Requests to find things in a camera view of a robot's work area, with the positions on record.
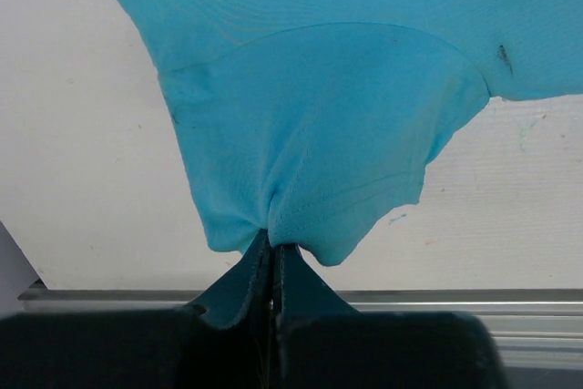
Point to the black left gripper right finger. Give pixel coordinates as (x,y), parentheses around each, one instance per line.
(312,325)

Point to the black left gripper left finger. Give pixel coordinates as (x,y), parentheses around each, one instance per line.
(231,333)

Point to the turquoise t shirt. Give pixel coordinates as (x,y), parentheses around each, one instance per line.
(312,119)

